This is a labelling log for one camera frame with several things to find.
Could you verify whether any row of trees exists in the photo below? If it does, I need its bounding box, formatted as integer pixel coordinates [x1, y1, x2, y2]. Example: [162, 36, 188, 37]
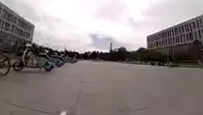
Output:
[32, 31, 203, 69]

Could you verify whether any grey paved plaza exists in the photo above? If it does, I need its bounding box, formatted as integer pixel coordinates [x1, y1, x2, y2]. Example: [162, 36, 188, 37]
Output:
[0, 55, 203, 115]

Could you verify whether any row of parked bicycles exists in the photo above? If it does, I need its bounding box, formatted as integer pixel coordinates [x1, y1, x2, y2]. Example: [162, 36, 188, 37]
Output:
[0, 41, 79, 83]

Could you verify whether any grey building with window grid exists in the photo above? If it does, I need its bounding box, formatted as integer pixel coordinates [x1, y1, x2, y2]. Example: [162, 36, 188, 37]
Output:
[144, 5, 203, 65]
[0, 0, 37, 54]

